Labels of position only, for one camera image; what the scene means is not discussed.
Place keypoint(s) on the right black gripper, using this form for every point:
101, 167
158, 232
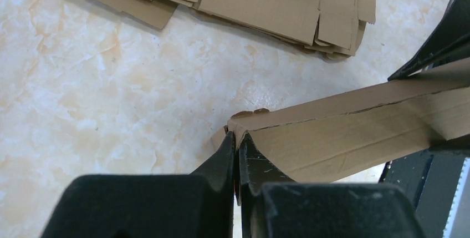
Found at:
444, 56

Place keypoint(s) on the cardboard box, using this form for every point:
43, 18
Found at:
334, 137

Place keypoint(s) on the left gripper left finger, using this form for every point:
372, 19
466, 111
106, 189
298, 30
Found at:
199, 204

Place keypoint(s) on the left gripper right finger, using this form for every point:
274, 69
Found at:
274, 205

